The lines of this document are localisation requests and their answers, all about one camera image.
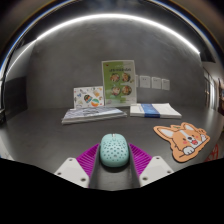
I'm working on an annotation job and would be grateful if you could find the red metal chair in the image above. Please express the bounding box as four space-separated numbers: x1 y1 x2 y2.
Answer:
204 143 222 163

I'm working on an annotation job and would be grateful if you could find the orange corgi-shaped mouse pad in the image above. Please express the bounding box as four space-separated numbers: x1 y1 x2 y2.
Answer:
153 122 211 164

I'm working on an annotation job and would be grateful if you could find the green menu sign stand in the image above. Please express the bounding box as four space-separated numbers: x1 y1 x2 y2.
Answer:
101 59 138 108

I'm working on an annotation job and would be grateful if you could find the grey magazine stack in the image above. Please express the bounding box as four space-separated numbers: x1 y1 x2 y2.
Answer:
61 105 128 126

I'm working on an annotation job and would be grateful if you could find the white ceiling light strip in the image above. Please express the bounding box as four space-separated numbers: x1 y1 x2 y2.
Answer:
5 12 201 78

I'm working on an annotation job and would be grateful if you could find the white and blue book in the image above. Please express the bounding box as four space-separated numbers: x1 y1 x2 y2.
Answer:
129 102 183 120

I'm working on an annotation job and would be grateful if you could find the white colourful picture card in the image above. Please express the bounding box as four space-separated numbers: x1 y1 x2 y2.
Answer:
73 85 105 110

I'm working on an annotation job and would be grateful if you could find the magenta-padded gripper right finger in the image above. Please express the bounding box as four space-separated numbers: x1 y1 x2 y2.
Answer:
128 143 174 188

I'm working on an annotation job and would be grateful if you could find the mint green computer mouse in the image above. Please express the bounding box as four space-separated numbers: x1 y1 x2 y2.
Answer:
99 133 130 168

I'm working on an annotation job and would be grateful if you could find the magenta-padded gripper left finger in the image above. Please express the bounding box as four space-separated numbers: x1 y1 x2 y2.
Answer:
54 143 102 189

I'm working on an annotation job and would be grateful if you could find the dark-framed glass door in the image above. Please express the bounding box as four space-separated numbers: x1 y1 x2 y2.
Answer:
202 67 218 112

